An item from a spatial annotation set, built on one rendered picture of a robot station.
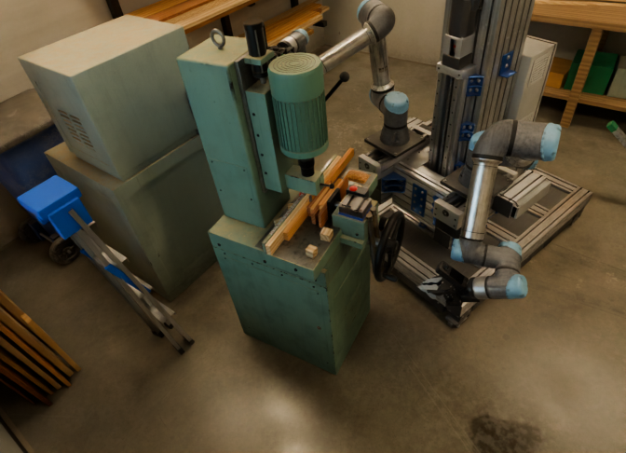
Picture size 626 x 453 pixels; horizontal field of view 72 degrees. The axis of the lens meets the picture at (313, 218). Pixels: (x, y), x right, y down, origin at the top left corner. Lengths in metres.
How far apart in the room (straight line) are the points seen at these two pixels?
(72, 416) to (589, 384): 2.51
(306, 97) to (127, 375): 1.80
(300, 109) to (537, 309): 1.80
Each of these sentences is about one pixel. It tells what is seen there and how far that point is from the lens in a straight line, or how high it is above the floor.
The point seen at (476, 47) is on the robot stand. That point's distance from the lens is 1.99.
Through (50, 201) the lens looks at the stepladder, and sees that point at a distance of 1.77.
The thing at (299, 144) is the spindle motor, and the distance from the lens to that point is 1.48.
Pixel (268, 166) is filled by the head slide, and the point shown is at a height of 1.12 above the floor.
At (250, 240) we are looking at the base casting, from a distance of 1.82.
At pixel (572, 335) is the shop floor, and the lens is 2.66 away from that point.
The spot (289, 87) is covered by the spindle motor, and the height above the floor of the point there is 1.47.
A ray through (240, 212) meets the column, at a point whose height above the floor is 0.86.
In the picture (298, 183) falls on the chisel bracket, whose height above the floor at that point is 1.04.
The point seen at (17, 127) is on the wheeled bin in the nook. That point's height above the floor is 0.96.
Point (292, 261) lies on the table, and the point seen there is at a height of 0.90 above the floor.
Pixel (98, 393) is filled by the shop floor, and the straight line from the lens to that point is 2.64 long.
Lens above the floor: 2.06
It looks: 43 degrees down
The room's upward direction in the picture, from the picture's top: 7 degrees counter-clockwise
